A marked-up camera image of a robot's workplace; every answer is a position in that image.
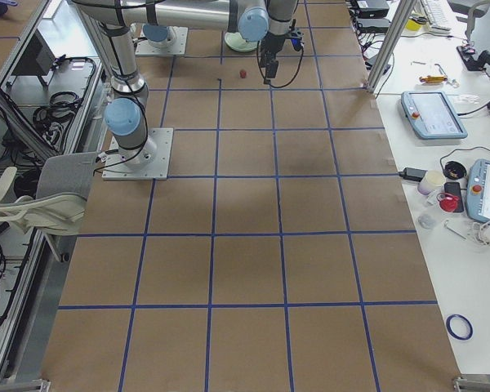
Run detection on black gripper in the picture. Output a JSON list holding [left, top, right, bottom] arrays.
[[259, 26, 304, 85]]

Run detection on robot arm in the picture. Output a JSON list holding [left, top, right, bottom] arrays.
[[75, 1, 304, 170], [142, 24, 177, 48]]

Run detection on light green plate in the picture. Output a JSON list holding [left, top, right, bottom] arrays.
[[224, 32, 257, 53]]

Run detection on gold tool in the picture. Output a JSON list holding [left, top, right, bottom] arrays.
[[419, 75, 448, 84]]

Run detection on teach pendant far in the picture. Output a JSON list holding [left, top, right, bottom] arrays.
[[400, 91, 468, 140]]

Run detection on teach pendant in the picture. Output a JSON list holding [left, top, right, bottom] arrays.
[[465, 159, 490, 223], [400, 91, 468, 140]]

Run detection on black power adapter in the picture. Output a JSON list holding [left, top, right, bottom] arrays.
[[399, 167, 426, 182]]

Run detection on white cup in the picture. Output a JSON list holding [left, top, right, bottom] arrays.
[[417, 170, 446, 195]]

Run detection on red round object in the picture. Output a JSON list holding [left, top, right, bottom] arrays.
[[437, 192, 460, 213]]

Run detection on grey office chair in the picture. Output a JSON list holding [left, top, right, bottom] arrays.
[[0, 152, 98, 261]]

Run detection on teach pendant near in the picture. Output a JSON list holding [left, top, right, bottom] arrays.
[[465, 159, 490, 223]]

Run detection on blue tape roll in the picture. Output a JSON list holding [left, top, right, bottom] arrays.
[[445, 314, 474, 341]]

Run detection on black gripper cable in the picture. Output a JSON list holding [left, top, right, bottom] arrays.
[[256, 40, 305, 89]]

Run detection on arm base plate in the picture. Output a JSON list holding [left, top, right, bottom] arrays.
[[136, 24, 188, 57], [101, 128, 173, 180]]

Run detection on aluminium frame post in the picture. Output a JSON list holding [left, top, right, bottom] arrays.
[[366, 0, 416, 93]]

